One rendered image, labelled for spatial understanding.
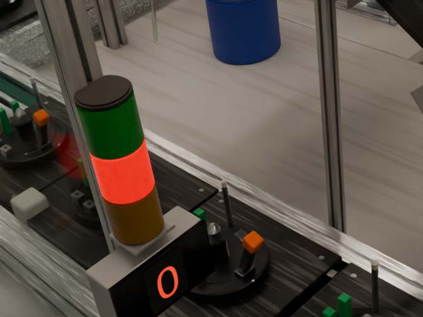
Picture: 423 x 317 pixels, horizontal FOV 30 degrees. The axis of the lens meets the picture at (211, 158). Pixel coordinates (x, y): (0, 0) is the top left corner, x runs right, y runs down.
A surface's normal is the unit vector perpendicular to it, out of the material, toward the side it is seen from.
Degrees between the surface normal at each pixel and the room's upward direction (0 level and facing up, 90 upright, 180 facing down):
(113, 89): 0
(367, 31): 0
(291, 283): 0
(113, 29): 90
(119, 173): 90
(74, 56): 90
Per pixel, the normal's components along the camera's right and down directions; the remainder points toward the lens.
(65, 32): 0.69, 0.36
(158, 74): -0.14, -0.79
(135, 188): 0.45, 0.48
